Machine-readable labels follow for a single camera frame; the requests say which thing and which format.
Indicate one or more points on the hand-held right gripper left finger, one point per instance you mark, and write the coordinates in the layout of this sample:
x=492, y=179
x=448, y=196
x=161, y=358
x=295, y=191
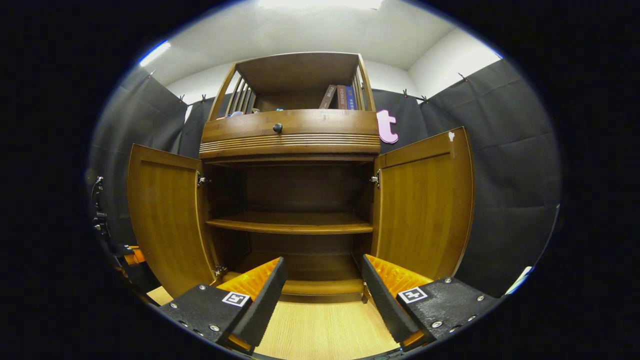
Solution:
x=262, y=305

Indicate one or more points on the wooden cabinet door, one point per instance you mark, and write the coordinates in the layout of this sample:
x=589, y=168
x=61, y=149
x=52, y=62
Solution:
x=425, y=210
x=167, y=220

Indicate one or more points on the wooden double-door shoe cabinet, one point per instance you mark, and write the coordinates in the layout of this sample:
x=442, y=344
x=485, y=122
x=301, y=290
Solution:
x=300, y=70

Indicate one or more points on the black backdrop cloth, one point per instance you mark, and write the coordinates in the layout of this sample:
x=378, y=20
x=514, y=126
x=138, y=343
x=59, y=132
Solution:
x=510, y=175

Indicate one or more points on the dark red book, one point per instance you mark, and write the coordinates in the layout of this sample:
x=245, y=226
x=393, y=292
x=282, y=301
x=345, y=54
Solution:
x=341, y=97

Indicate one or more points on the brown book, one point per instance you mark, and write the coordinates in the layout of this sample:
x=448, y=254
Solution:
x=328, y=97

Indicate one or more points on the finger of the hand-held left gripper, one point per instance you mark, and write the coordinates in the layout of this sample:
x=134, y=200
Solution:
x=135, y=256

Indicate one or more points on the wooden cabinet drawer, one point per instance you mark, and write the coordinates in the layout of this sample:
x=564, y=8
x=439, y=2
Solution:
x=325, y=125

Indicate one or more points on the blue book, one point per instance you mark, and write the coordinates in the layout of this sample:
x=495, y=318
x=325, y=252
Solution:
x=351, y=98

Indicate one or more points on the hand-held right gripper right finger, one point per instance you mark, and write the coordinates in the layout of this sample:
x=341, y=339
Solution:
x=385, y=305

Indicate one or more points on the metal door hinge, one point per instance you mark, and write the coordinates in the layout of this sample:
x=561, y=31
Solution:
x=220, y=271
x=375, y=178
x=202, y=180

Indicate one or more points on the wooden inner shelf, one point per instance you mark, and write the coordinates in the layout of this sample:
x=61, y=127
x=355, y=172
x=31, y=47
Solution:
x=290, y=224

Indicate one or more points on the black round drawer knob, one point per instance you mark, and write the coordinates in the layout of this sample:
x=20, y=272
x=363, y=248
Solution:
x=277, y=128

